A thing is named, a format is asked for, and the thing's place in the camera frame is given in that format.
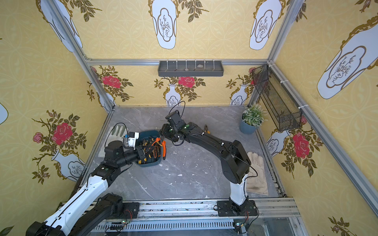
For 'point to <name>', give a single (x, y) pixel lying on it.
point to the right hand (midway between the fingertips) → (159, 136)
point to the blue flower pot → (246, 128)
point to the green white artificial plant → (254, 115)
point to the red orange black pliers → (161, 141)
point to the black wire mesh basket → (285, 113)
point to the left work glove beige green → (116, 133)
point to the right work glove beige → (257, 184)
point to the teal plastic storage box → (150, 142)
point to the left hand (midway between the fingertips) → (155, 148)
